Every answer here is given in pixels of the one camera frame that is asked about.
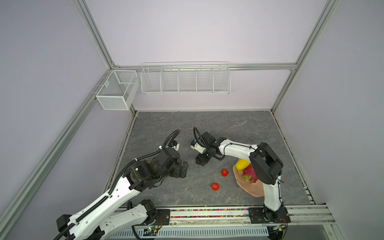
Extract pink dragon fruit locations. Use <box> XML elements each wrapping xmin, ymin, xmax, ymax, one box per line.
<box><xmin>242</xmin><ymin>165</ymin><xmax>258</xmax><ymax>184</ymax></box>

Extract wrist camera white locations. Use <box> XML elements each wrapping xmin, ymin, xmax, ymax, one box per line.
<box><xmin>191</xmin><ymin>139</ymin><xmax>202</xmax><ymax>153</ymax></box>
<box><xmin>169</xmin><ymin>140</ymin><xmax>180</xmax><ymax>151</ymax></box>

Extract aluminium frame posts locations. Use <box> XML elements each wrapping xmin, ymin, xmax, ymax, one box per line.
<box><xmin>1</xmin><ymin>1</ymin><xmax>340</xmax><ymax>240</ymax></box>

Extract small white mesh basket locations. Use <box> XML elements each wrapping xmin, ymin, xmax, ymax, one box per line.
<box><xmin>96</xmin><ymin>70</ymin><xmax>140</xmax><ymax>111</ymax></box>

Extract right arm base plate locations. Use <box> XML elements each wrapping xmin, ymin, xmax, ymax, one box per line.
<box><xmin>248</xmin><ymin>205</ymin><xmax>291</xmax><ymax>224</ymax></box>

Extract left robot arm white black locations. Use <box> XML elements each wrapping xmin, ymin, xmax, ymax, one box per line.
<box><xmin>55</xmin><ymin>130</ymin><xmax>188</xmax><ymax>240</ymax></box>

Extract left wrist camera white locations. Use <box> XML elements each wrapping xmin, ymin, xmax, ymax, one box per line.
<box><xmin>169</xmin><ymin>140</ymin><xmax>180</xmax><ymax>151</ymax></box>

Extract long white wire basket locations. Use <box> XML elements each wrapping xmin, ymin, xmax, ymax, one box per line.
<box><xmin>141</xmin><ymin>62</ymin><xmax>232</xmax><ymax>95</ymax></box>

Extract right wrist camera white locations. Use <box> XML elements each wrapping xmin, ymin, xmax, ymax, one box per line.
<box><xmin>191</xmin><ymin>139</ymin><xmax>202</xmax><ymax>153</ymax></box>

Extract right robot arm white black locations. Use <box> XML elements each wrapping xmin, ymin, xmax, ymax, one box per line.
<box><xmin>191</xmin><ymin>127</ymin><xmax>291</xmax><ymax>224</ymax></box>

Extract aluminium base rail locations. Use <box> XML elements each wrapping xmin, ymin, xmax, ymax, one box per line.
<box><xmin>157</xmin><ymin>205</ymin><xmax>336</xmax><ymax>228</ymax></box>

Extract yellow fake mango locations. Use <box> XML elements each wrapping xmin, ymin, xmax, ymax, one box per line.
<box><xmin>235</xmin><ymin>159</ymin><xmax>251</xmax><ymax>171</ymax></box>

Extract beige wavy fruit bowl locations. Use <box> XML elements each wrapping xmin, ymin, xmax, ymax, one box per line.
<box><xmin>233</xmin><ymin>169</ymin><xmax>265</xmax><ymax>198</ymax></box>

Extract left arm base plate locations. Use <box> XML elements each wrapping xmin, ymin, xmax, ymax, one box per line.
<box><xmin>141</xmin><ymin>209</ymin><xmax>171</xmax><ymax>226</ymax></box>

